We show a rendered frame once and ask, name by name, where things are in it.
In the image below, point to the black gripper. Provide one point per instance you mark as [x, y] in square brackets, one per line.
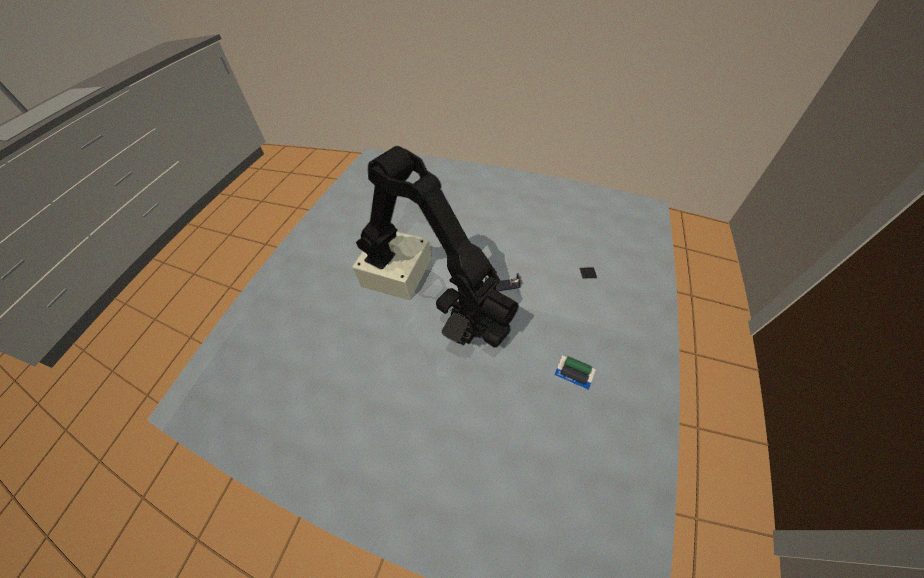
[493, 333]

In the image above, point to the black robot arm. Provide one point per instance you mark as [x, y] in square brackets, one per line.
[466, 262]

